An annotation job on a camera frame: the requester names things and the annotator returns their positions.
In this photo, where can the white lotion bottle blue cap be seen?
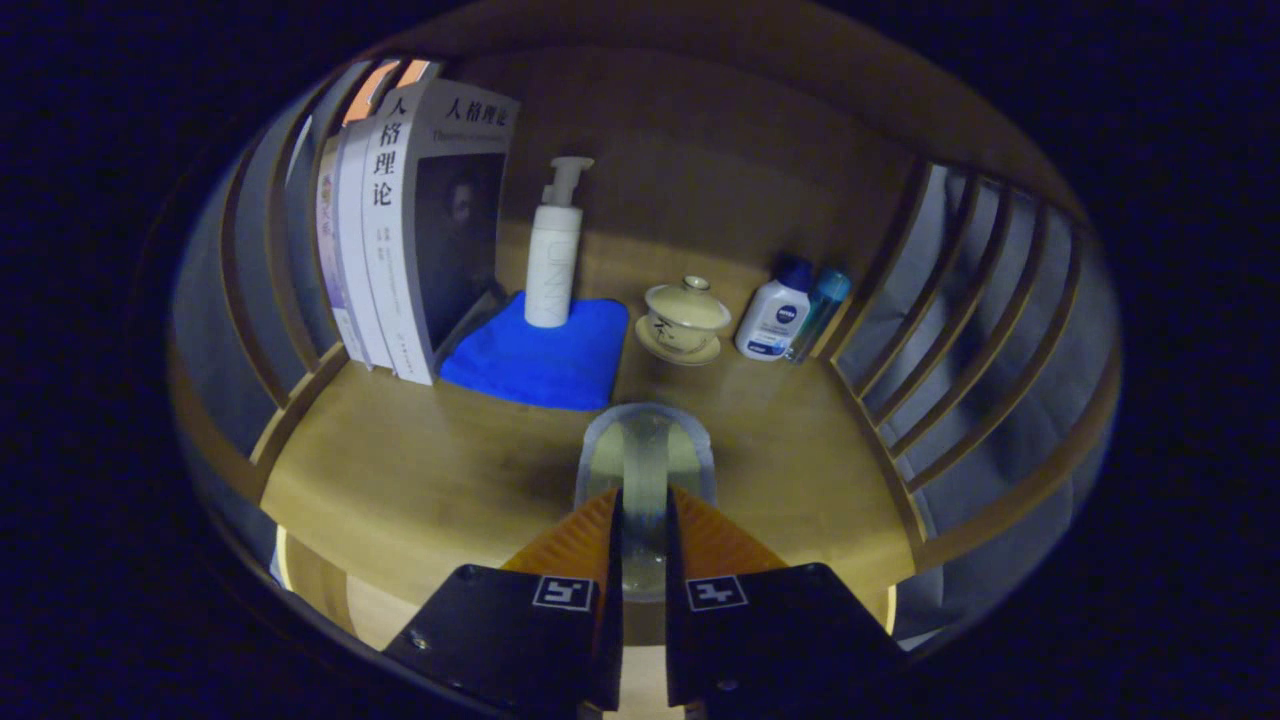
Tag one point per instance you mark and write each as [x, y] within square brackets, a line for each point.
[772, 320]

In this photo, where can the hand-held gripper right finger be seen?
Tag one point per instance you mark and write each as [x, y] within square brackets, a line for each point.
[676, 650]

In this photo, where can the teal slim bottle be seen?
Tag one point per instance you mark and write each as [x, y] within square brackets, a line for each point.
[828, 295]

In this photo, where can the blue folded cloth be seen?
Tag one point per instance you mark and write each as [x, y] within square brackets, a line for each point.
[540, 365]

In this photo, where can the beige lidded tea cup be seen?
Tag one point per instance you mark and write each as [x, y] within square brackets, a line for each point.
[685, 315]

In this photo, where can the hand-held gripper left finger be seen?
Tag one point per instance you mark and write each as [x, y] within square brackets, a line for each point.
[612, 650]

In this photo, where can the thin white book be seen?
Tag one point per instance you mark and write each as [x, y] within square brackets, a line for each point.
[358, 250]

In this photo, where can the pale purple book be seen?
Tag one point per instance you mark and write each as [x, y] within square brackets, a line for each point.
[332, 250]

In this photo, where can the wooden cabinet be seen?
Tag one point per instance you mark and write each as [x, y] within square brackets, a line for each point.
[700, 150]

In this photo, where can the wooden countertop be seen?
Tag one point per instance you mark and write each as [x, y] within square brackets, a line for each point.
[450, 480]

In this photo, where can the thick white book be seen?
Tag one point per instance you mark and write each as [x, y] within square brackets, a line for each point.
[400, 250]

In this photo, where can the white pump bottle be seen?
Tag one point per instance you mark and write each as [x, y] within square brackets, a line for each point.
[552, 270]

